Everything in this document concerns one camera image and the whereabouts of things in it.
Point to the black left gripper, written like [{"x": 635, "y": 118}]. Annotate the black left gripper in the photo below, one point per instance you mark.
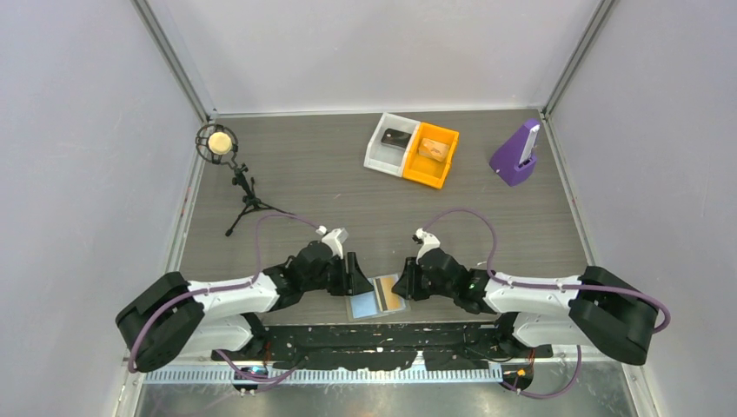
[{"x": 351, "y": 281}]

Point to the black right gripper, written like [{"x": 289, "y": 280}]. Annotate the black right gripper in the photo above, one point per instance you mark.
[{"x": 405, "y": 287}]

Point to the beige card holder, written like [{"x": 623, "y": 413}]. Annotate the beige card holder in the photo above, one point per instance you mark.
[{"x": 363, "y": 307}]

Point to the orange magnetic stripe credit card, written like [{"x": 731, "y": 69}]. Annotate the orange magnetic stripe credit card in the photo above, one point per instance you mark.
[{"x": 387, "y": 301}]

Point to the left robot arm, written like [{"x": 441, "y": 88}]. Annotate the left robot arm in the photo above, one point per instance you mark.
[{"x": 174, "y": 316}]

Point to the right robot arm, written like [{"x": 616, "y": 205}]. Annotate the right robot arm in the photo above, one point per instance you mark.
[{"x": 595, "y": 309}]

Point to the tan card in orange bin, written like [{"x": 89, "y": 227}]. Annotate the tan card in orange bin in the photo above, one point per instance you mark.
[{"x": 433, "y": 149}]

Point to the black card in white bin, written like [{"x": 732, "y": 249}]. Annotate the black card in white bin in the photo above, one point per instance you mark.
[{"x": 396, "y": 139}]

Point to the orange plastic bin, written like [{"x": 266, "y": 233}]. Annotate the orange plastic bin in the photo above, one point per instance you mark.
[{"x": 427, "y": 171}]

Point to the white plastic bin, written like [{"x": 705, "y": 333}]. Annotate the white plastic bin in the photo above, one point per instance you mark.
[{"x": 388, "y": 147}]

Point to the purple stand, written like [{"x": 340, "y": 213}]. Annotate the purple stand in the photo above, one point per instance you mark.
[{"x": 505, "y": 160}]

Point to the white device in stand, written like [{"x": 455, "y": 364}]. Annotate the white device in stand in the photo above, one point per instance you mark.
[{"x": 529, "y": 144}]

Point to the cream round microphone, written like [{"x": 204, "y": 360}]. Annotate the cream round microphone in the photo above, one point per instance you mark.
[{"x": 220, "y": 143}]

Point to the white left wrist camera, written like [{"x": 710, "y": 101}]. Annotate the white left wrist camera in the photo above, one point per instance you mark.
[{"x": 334, "y": 239}]

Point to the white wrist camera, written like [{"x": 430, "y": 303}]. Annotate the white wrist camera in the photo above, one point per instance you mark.
[
  {"x": 426, "y": 241},
  {"x": 334, "y": 239}
]

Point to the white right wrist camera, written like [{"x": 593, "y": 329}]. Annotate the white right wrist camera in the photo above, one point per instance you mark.
[{"x": 426, "y": 241}]

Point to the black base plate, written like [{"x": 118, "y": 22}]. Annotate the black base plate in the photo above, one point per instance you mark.
[{"x": 386, "y": 347}]

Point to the perforated metal rail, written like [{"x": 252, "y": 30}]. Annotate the perforated metal rail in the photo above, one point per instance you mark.
[{"x": 414, "y": 374}]

